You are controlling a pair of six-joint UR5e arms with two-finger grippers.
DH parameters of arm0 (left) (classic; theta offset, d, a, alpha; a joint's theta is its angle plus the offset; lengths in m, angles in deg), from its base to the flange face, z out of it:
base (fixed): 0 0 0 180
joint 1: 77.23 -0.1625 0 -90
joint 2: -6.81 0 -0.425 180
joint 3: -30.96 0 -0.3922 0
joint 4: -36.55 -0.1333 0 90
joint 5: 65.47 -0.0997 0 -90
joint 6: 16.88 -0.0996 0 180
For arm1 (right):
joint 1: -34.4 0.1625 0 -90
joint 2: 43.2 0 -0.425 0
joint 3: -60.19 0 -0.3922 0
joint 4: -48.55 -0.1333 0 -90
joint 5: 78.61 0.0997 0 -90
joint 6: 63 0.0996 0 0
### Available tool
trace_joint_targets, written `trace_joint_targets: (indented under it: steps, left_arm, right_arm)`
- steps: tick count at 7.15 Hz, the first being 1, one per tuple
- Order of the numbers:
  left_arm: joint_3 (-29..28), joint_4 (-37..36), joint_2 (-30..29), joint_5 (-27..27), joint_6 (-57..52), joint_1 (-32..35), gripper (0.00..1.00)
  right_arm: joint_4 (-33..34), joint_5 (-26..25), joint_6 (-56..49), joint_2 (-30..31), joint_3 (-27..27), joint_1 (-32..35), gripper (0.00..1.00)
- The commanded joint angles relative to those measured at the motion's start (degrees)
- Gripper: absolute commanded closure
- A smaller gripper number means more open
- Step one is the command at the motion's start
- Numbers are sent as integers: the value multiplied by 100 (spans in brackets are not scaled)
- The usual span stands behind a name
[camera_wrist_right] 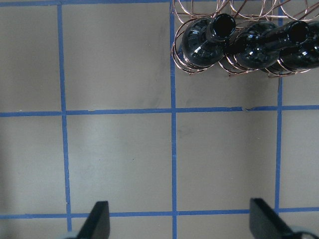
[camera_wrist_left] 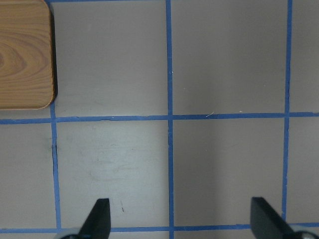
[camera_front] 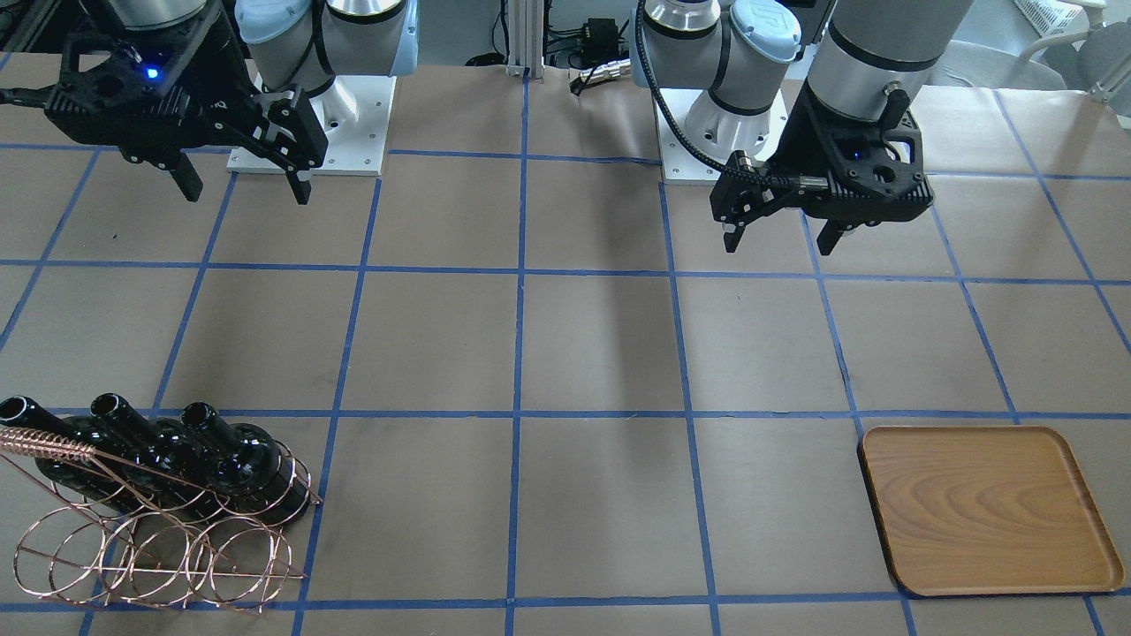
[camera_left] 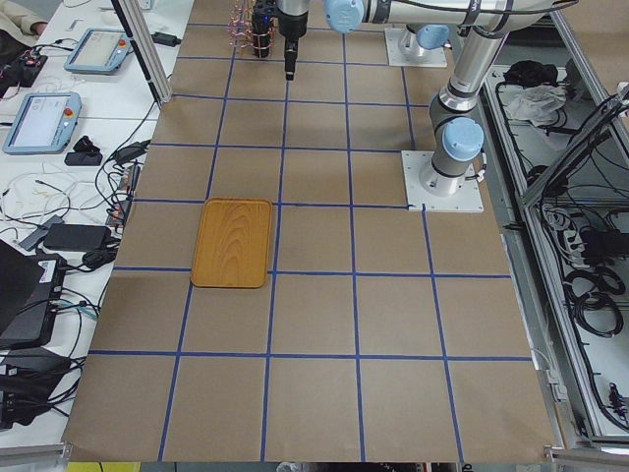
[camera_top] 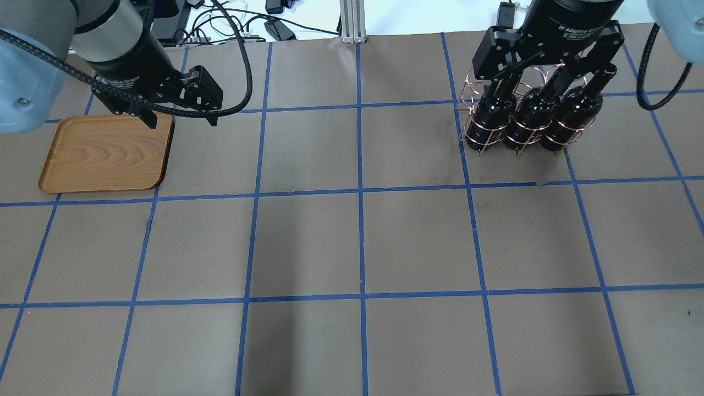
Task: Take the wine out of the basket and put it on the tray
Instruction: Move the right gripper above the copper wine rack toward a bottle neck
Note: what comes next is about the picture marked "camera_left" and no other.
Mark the dark wine bottle in basket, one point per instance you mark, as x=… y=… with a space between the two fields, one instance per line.
x=262 y=25

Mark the black power adapter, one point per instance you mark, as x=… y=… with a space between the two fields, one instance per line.
x=76 y=237

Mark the teach pendant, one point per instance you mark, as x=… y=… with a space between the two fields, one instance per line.
x=99 y=51
x=44 y=124

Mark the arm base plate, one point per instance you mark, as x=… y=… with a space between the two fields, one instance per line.
x=397 y=58
x=429 y=191

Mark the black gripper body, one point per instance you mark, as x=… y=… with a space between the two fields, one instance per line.
x=292 y=27

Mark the black laptop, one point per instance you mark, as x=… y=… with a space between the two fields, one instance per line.
x=30 y=285

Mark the copper wire basket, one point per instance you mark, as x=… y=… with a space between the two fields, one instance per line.
x=240 y=27

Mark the aluminium frame post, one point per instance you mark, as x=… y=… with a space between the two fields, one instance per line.
x=132 y=20

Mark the wooden tray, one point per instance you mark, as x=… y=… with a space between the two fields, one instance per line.
x=232 y=244

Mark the upper teach pendant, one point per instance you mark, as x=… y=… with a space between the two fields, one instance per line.
x=99 y=51

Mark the small black adapter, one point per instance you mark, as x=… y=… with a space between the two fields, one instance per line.
x=167 y=39

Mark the lower teach pendant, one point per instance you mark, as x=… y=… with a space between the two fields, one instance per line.
x=44 y=124

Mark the white crumpled cloth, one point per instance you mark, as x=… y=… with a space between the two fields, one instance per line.
x=538 y=105

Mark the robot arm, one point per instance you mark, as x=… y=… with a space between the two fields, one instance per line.
x=459 y=139
x=425 y=37

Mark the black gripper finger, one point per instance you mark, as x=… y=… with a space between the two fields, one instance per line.
x=291 y=48

